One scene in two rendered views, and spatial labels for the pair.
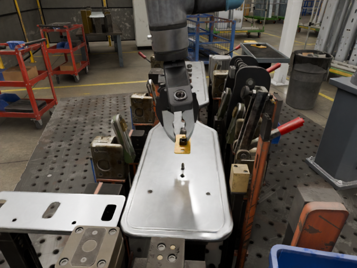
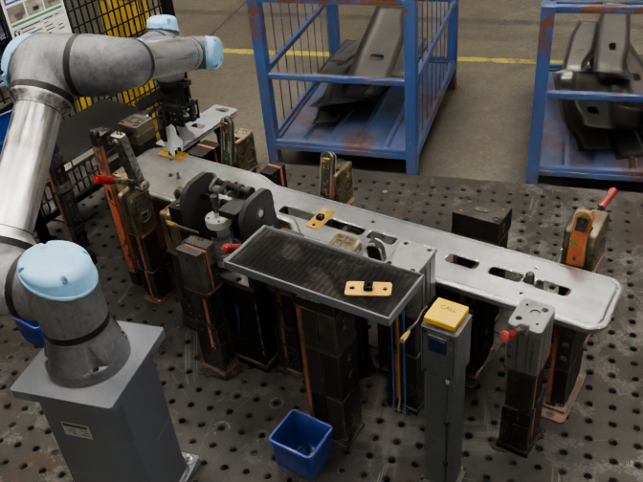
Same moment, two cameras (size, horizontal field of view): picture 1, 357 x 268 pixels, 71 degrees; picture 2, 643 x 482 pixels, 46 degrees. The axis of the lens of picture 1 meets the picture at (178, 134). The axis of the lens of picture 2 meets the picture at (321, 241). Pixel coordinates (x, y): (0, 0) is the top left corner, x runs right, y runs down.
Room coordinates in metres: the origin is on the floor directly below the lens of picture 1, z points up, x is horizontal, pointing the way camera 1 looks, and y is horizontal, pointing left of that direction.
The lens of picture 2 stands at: (1.81, -1.33, 2.05)
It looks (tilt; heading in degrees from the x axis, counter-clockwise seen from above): 36 degrees down; 123
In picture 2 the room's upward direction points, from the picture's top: 6 degrees counter-clockwise
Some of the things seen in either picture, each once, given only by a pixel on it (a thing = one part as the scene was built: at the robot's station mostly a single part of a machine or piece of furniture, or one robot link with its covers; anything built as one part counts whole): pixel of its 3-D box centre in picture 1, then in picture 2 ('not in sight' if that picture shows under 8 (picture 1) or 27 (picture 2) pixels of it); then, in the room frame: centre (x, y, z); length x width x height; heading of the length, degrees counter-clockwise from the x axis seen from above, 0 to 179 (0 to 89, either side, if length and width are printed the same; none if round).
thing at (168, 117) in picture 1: (169, 122); (186, 135); (0.54, 0.02, 1.12); 0.06 x 0.03 x 0.09; 3
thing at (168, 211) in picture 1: (185, 99); (329, 221); (1.00, -0.03, 1.00); 1.38 x 0.22 x 0.02; 177
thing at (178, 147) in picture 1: (183, 142); (172, 152); (0.51, -0.01, 1.08); 0.08 x 0.04 x 0.01; 177
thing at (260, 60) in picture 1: (261, 51); (321, 271); (1.19, -0.38, 1.16); 0.37 x 0.14 x 0.02; 177
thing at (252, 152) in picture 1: (241, 206); (146, 246); (0.50, -0.18, 0.88); 0.07 x 0.06 x 0.35; 87
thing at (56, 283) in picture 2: not in sight; (59, 287); (0.87, -0.72, 1.27); 0.13 x 0.12 x 0.14; 16
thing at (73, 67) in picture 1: (67, 51); not in sight; (4.60, 1.99, 0.49); 0.81 x 0.46 x 0.97; 1
